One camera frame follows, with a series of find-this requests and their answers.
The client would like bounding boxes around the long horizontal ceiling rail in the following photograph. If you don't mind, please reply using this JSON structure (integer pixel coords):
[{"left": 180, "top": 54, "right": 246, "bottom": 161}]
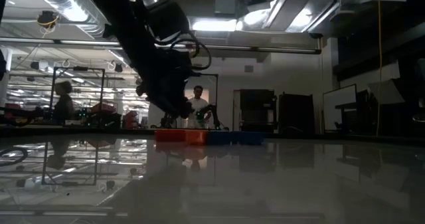
[{"left": 0, "top": 37, "right": 322, "bottom": 55}]

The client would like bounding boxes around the black metal frame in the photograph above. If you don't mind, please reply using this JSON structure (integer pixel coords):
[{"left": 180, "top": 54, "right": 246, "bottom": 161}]
[
  {"left": 191, "top": 72, "right": 220, "bottom": 129},
  {"left": 49, "top": 66, "right": 106, "bottom": 125}
]

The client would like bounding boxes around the black cabinet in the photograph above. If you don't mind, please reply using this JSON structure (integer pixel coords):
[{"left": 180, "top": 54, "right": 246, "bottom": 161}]
[
  {"left": 278, "top": 92, "right": 315, "bottom": 136},
  {"left": 239, "top": 88, "right": 278, "bottom": 132}
]

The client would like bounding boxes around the white board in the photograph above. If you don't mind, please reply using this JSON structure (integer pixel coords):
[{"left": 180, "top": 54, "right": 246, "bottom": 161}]
[{"left": 322, "top": 83, "right": 358, "bottom": 132}]

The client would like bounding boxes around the left arm's black cable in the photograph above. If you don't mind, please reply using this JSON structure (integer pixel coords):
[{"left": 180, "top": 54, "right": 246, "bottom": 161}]
[{"left": 155, "top": 31, "right": 213, "bottom": 71}]

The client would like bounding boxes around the standing person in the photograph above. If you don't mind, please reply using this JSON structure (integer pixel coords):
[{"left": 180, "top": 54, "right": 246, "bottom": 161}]
[{"left": 185, "top": 85, "right": 213, "bottom": 130}]

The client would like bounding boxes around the seated person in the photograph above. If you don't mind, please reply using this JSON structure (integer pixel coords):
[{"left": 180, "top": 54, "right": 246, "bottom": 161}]
[{"left": 52, "top": 80, "right": 76, "bottom": 125}]

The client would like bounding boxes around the ceiling cable reel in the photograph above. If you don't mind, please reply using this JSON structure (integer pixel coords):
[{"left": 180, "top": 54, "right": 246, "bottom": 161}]
[{"left": 36, "top": 10, "right": 60, "bottom": 31}]

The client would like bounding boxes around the grey ceiling box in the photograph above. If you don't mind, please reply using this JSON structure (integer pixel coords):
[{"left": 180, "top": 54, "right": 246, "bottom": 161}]
[{"left": 214, "top": 0, "right": 237, "bottom": 16}]

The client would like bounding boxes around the red background equipment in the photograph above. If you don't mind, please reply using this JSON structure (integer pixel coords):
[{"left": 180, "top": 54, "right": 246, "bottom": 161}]
[{"left": 123, "top": 110, "right": 140, "bottom": 130}]

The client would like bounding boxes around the silver ribbed air duct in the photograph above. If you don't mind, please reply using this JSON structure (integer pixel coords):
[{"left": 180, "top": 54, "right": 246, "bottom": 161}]
[{"left": 23, "top": 0, "right": 110, "bottom": 39}]

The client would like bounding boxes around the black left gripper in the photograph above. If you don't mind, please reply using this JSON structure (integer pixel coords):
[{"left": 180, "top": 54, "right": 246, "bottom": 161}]
[{"left": 132, "top": 46, "right": 195, "bottom": 119}]

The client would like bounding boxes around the red plastic bin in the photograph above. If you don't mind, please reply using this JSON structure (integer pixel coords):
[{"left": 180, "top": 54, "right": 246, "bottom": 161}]
[{"left": 154, "top": 129, "right": 187, "bottom": 143}]

